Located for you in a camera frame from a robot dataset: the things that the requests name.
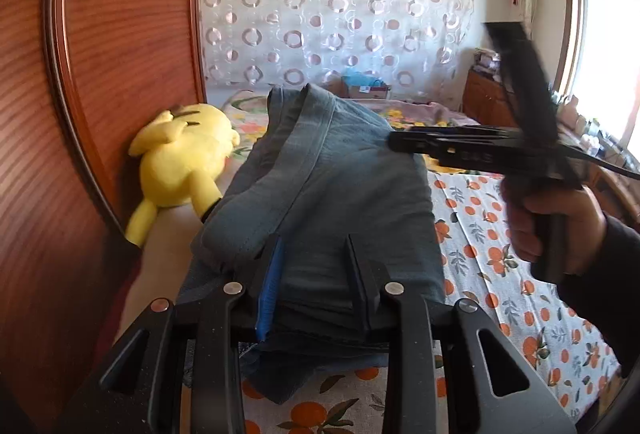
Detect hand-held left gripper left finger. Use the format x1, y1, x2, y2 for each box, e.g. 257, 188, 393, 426
65, 234, 286, 434

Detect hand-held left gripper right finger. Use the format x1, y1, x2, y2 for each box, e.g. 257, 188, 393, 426
346, 234, 578, 434

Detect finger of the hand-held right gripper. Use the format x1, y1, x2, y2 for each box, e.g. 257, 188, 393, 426
400, 124, 506, 138
387, 134, 508, 175

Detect grey-blue t-shirt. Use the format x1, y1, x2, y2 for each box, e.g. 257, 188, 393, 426
190, 83, 446, 355

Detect person's right forearm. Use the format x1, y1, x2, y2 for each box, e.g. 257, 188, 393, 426
555, 214, 640, 380

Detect person's right hand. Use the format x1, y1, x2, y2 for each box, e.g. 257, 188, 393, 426
500, 177, 608, 277

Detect wooden sideboard cabinet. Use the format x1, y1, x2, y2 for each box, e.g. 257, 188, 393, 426
462, 69, 640, 225

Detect stack of papers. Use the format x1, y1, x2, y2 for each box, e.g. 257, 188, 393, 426
472, 48, 503, 80

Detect folded blue jeans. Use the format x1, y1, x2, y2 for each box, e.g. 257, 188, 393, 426
180, 264, 401, 406

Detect small cardboard box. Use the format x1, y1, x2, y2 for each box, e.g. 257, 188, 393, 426
342, 82, 393, 101

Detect window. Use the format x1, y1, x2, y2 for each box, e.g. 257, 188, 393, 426
555, 0, 640, 155

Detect blue plastic bag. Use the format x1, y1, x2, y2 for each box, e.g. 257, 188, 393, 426
342, 69, 383, 88

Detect orange fruit print bed sheet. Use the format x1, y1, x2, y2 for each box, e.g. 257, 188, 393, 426
240, 154, 631, 434

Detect yellow plush toy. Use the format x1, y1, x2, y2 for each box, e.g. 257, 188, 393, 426
125, 102, 241, 247

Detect circle pattern sheer curtain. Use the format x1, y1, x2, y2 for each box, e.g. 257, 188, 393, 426
199, 0, 476, 102

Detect wooden headboard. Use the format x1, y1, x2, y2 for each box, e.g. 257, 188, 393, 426
0, 0, 208, 434

